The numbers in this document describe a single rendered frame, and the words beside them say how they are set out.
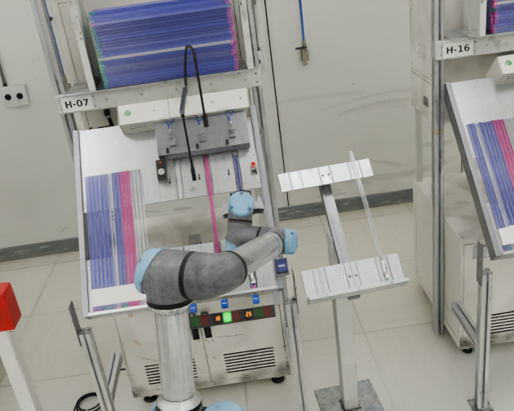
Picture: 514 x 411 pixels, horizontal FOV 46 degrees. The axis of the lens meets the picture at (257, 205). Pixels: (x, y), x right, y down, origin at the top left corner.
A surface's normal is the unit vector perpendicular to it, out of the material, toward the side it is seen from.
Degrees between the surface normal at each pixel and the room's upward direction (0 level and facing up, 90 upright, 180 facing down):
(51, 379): 0
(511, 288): 90
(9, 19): 90
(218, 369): 90
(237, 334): 90
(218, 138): 48
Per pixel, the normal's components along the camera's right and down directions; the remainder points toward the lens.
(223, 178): -0.03, -0.30
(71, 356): -0.13, -0.90
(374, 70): 0.07, 0.41
